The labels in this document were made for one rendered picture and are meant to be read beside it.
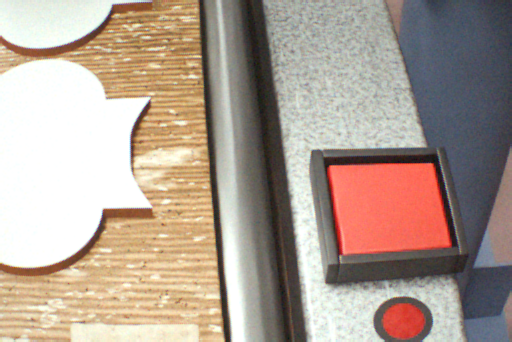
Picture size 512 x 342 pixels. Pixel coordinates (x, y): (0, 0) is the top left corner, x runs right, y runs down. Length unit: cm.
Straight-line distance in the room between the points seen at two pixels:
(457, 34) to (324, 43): 46
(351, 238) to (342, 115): 10
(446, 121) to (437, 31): 12
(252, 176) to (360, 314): 10
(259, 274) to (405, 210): 8
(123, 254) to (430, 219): 16
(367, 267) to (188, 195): 10
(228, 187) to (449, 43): 58
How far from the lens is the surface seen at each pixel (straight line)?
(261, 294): 52
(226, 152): 58
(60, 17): 64
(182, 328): 46
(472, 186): 127
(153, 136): 57
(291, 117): 61
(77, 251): 51
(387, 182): 56
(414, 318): 53
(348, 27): 67
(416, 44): 115
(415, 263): 53
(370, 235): 54
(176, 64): 61
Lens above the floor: 134
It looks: 47 degrees down
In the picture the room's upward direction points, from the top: 4 degrees clockwise
